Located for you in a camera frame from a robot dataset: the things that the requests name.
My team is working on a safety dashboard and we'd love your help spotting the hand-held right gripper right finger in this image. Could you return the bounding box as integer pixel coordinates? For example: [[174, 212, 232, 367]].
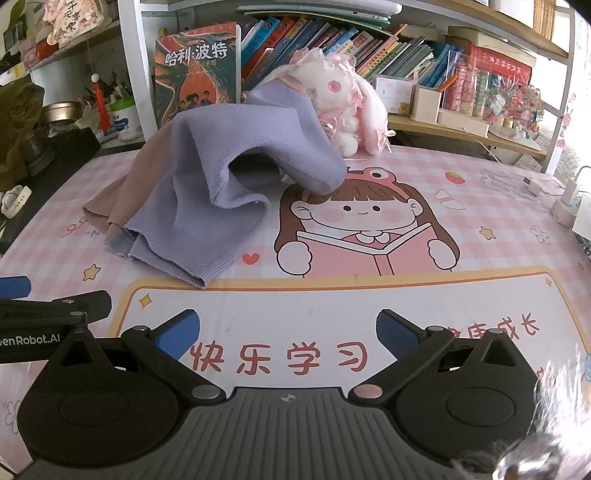
[[348, 309, 532, 407]]

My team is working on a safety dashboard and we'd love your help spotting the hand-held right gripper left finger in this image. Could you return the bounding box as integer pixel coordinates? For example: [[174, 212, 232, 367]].
[[50, 309, 227, 407]]

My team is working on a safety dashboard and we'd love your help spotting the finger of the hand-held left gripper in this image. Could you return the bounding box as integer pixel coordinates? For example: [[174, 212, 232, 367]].
[[0, 291, 112, 324], [0, 276, 31, 300]]

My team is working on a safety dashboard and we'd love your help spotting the purple and pink sweater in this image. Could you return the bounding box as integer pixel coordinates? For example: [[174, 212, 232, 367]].
[[82, 69, 346, 289]]

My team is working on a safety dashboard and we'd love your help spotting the white wristwatch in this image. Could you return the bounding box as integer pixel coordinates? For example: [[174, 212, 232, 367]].
[[0, 185, 33, 217]]

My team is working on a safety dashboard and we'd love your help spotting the black side table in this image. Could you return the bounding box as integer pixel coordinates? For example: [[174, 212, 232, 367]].
[[0, 127, 102, 254]]

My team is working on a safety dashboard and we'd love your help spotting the dark round jar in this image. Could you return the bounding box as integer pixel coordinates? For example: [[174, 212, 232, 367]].
[[21, 134, 51, 167]]

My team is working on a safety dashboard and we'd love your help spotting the olive brown cloth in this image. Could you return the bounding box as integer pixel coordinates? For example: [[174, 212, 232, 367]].
[[0, 80, 47, 192]]

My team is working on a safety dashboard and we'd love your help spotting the clear bead charm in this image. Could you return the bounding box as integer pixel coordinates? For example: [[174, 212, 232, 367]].
[[496, 434, 561, 480]]

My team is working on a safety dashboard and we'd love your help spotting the metal bowl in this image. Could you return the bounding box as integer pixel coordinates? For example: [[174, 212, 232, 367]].
[[42, 102, 84, 124]]

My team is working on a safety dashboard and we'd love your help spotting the fluffy pale sleeve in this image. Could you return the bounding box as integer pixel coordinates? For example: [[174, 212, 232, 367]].
[[531, 351, 591, 480]]

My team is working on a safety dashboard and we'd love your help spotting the white jar with green lid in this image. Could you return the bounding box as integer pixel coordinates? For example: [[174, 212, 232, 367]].
[[108, 98, 144, 139]]

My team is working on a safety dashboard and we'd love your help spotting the red tassel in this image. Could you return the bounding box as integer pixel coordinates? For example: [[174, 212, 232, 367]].
[[90, 73, 112, 132]]

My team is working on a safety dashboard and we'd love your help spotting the white charger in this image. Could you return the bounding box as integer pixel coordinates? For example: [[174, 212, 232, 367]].
[[553, 178, 585, 226]]

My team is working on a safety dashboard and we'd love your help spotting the white paper sheet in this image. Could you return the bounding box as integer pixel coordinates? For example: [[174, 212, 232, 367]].
[[573, 194, 591, 236]]

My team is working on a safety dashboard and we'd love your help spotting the flat white box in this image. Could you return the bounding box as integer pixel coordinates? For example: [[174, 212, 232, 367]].
[[436, 108, 490, 136]]

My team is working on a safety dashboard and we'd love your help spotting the white open box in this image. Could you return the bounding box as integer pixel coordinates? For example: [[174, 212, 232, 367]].
[[411, 83, 446, 121]]

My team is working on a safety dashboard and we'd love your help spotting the white and pink plush bunny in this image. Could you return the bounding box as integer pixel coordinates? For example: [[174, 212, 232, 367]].
[[288, 48, 398, 155]]

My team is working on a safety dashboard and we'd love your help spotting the dark illustrated cover book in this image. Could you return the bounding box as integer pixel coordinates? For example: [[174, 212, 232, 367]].
[[154, 23, 243, 130]]

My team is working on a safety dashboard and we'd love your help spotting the white bookshelf with wooden boards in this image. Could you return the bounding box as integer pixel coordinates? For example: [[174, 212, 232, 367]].
[[117, 0, 578, 174]]

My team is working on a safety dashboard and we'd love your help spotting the pink piglet ornament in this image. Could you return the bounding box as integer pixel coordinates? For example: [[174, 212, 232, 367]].
[[44, 0, 93, 42]]

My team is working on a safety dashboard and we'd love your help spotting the row of shelf books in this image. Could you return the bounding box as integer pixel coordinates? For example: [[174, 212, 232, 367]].
[[238, 16, 462, 90]]

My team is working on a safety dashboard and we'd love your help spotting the thick red book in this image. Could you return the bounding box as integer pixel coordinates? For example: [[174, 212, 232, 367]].
[[464, 44, 536, 85]]

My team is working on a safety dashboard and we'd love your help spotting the thick beige book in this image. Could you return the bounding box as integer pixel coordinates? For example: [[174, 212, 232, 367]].
[[448, 25, 539, 58]]

